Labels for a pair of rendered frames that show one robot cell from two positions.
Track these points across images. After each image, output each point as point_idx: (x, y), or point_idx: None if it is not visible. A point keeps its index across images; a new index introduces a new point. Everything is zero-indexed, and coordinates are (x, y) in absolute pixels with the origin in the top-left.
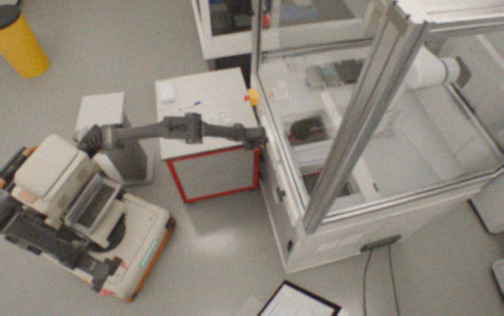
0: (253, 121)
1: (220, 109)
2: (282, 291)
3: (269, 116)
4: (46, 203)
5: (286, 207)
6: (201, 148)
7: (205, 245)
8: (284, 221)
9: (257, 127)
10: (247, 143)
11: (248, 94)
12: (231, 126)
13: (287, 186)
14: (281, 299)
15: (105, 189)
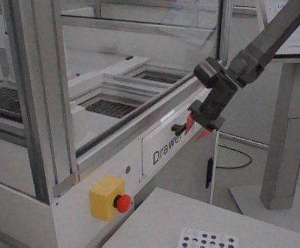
0: (135, 218)
1: None
2: (279, 51)
3: (152, 108)
4: None
5: (197, 149)
6: (283, 233)
7: None
8: (197, 178)
9: (206, 64)
10: (217, 119)
11: (113, 193)
12: (262, 29)
13: (206, 88)
14: (284, 46)
15: None
